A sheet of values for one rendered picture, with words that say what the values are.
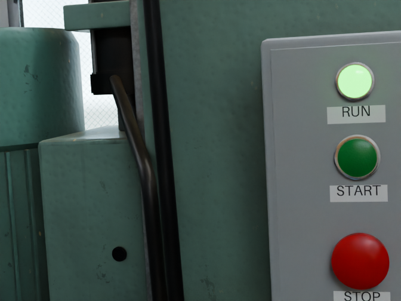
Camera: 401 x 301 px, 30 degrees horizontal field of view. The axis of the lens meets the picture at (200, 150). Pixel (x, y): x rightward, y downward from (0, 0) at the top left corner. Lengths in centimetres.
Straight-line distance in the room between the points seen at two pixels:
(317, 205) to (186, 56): 13
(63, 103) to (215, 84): 17
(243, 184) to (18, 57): 21
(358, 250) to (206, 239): 12
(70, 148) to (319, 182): 21
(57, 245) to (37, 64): 14
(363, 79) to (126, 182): 21
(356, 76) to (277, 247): 10
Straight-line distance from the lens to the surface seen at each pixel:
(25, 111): 58
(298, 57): 40
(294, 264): 42
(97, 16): 57
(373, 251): 40
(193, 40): 48
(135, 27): 53
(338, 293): 42
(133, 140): 50
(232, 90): 47
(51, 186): 56
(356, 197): 41
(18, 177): 59
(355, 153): 40
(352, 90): 40
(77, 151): 55
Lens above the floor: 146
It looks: 6 degrees down
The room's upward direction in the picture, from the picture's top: 3 degrees counter-clockwise
